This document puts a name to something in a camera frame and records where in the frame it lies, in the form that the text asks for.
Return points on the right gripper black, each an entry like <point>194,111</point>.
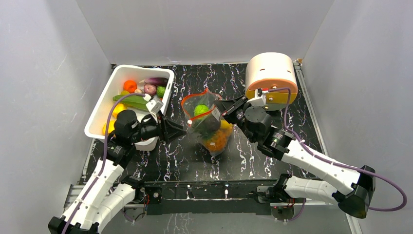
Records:
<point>230,111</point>

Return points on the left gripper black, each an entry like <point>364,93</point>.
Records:
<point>168,130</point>

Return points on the yellow banana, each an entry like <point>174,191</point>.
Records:
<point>225,125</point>

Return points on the clear zip bag orange zipper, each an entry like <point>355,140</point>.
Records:
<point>191,101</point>

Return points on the light green wrinkled vegetable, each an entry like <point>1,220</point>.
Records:
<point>201,111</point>

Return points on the toy pineapple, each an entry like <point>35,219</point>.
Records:
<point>215,143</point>

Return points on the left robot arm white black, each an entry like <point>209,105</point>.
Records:
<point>95,207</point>

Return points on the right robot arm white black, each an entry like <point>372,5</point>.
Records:
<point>348,187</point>

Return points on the red onion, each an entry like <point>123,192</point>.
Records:
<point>150,89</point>

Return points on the purple eggplant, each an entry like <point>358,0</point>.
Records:
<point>157,81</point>

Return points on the yellow bell pepper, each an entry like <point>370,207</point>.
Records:
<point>119,108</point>

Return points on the round drawer cabinet cream orange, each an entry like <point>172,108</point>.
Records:
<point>274,72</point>

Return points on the orange fruit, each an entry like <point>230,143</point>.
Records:
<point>130,86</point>

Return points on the white plastic bin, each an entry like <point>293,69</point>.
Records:
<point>122,73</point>

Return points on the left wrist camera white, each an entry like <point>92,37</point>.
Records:
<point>153,105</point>

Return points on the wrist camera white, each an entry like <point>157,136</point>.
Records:
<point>153,105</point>
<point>259,98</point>

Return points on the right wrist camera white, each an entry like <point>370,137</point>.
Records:
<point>259,98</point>

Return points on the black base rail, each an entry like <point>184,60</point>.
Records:
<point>259,197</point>

